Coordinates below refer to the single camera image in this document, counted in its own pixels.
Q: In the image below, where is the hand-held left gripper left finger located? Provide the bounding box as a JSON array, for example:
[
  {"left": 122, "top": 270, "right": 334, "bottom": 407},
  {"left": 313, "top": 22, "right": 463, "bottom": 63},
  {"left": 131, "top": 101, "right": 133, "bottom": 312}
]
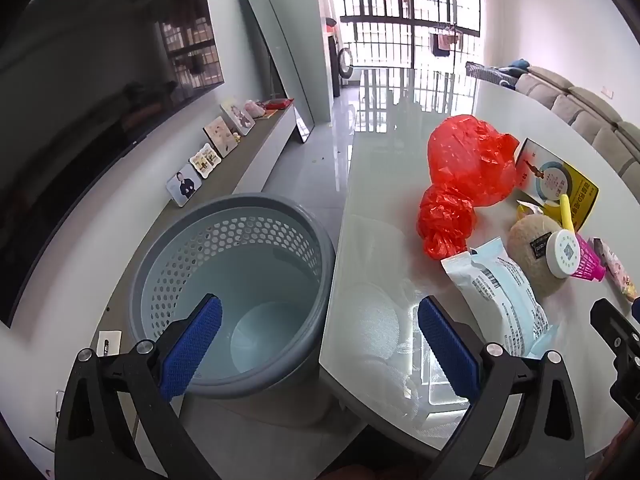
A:
[{"left": 54, "top": 294, "right": 236, "bottom": 480}]

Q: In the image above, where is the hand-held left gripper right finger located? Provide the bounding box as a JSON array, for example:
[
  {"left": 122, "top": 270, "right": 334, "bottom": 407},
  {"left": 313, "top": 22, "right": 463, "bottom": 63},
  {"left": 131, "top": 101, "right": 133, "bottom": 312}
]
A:
[{"left": 417, "top": 295, "right": 586, "bottom": 480}]

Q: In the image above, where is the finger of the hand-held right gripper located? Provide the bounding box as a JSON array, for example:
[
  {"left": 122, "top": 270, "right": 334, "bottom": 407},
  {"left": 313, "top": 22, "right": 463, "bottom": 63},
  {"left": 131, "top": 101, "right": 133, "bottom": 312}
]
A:
[{"left": 590, "top": 298, "right": 640, "bottom": 421}]

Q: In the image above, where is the pink snack packet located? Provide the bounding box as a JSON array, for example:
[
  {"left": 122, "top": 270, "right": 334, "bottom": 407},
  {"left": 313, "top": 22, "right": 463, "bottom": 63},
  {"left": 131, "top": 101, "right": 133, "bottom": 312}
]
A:
[{"left": 592, "top": 237, "right": 638, "bottom": 303}]

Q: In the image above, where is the pink plastic shuttlecock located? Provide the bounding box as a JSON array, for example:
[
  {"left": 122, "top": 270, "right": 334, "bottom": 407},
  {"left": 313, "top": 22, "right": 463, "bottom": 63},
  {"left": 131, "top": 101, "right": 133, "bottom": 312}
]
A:
[{"left": 570, "top": 232, "right": 607, "bottom": 283}]

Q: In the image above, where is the white and blue mask packet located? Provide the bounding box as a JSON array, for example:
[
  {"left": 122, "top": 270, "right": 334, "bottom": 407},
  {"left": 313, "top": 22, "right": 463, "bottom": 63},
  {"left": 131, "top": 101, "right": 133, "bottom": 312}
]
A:
[{"left": 440, "top": 247, "right": 560, "bottom": 358}]

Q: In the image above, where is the grey perforated plastic basket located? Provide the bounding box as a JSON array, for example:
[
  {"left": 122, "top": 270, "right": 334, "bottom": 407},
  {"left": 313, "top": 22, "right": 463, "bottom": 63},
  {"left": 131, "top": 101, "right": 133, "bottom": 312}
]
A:
[{"left": 127, "top": 192, "right": 337, "bottom": 428}]

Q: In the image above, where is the beige round plush pendant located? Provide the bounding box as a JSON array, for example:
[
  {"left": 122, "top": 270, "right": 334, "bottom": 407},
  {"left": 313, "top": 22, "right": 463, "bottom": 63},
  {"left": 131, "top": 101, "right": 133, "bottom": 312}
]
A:
[{"left": 508, "top": 214, "right": 568, "bottom": 297}]

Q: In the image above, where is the yellow cardboard box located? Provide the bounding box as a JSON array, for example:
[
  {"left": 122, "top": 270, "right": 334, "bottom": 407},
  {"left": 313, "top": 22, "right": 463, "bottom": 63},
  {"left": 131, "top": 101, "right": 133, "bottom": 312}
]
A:
[{"left": 514, "top": 137, "right": 600, "bottom": 233}]

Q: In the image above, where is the red plastic bag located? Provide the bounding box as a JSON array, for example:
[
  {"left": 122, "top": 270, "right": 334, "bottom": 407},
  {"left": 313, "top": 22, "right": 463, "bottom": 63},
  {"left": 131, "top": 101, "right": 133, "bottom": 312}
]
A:
[{"left": 417, "top": 115, "right": 521, "bottom": 261}]

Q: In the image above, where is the white floor plate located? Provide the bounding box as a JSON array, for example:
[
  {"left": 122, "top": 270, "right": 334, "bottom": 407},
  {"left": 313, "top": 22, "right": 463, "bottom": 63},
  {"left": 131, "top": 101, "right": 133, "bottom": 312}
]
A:
[{"left": 96, "top": 330, "right": 122, "bottom": 361}]

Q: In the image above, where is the row of photo frames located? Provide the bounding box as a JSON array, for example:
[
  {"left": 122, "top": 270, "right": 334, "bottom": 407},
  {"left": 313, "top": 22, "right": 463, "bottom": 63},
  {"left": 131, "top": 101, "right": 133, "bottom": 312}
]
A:
[{"left": 107, "top": 102, "right": 301, "bottom": 321}]

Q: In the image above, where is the grey sofa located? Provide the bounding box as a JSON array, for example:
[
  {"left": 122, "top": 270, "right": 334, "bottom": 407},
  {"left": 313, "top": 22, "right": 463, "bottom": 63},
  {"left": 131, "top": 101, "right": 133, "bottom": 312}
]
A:
[{"left": 515, "top": 66, "right": 640, "bottom": 201}]

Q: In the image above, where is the black flat television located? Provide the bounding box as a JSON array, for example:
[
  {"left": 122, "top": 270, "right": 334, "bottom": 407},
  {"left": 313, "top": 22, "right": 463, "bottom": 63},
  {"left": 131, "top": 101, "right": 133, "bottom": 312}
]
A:
[{"left": 0, "top": 0, "right": 225, "bottom": 328}]

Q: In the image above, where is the checked blanket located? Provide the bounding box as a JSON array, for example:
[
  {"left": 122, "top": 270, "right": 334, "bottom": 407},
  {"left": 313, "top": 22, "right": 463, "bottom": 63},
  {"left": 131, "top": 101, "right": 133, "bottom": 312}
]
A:
[{"left": 465, "top": 60, "right": 516, "bottom": 88}]

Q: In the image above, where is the white washing machine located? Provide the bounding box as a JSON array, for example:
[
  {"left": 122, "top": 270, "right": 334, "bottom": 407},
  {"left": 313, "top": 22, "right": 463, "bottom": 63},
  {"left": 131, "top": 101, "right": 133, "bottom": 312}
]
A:
[{"left": 325, "top": 30, "right": 363, "bottom": 98}]

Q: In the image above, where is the tall leaning mirror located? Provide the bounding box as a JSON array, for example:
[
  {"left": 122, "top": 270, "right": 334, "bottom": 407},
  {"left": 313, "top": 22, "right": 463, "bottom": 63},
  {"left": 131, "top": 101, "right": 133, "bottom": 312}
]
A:
[{"left": 239, "top": 0, "right": 316, "bottom": 146}]

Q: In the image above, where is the black window grille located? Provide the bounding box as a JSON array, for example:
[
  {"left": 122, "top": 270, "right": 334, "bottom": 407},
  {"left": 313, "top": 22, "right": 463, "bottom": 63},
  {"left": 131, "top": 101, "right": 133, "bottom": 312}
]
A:
[{"left": 330, "top": 0, "right": 483, "bottom": 71}]

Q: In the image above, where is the portrait photo frame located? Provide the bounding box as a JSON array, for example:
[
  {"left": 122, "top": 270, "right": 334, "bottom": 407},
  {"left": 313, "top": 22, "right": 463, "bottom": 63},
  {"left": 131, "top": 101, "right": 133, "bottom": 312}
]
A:
[{"left": 166, "top": 162, "right": 203, "bottom": 208}]

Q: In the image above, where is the scalloped photo frame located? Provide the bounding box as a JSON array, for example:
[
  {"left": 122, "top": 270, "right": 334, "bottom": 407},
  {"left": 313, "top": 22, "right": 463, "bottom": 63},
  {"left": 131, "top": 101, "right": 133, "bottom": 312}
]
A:
[{"left": 190, "top": 142, "right": 222, "bottom": 179}]

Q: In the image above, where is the white photo frame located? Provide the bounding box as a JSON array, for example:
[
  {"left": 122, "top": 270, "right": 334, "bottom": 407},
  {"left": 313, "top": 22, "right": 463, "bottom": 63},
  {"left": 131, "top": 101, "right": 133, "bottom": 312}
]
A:
[
  {"left": 220, "top": 98, "right": 256, "bottom": 137},
  {"left": 202, "top": 116, "right": 240, "bottom": 159}
]

